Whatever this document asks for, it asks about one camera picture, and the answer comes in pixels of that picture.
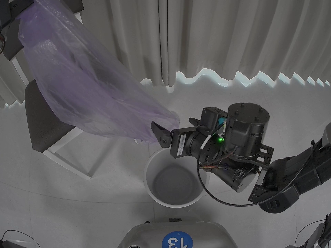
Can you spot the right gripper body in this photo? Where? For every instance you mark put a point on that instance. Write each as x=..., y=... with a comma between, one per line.
x=191, y=146

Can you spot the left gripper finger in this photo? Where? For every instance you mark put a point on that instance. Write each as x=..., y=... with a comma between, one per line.
x=20, y=6
x=11, y=26

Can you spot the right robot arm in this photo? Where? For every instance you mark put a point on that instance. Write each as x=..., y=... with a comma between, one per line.
x=248, y=128

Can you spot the purple plastic bag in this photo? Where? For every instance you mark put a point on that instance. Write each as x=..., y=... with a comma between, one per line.
x=90, y=86

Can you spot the white curtain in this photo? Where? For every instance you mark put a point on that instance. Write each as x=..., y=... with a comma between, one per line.
x=245, y=35
x=124, y=35

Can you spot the dark grey white-framed chair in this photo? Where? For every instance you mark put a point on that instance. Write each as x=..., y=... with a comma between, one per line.
x=38, y=128

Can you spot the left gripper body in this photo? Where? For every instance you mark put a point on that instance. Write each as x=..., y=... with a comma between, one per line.
x=4, y=9

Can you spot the white trash bin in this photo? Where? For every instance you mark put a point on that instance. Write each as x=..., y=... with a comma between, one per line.
x=178, y=185

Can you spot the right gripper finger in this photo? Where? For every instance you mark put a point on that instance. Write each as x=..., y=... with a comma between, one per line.
x=164, y=138

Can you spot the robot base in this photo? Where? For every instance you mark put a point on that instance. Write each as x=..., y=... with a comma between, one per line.
x=181, y=234

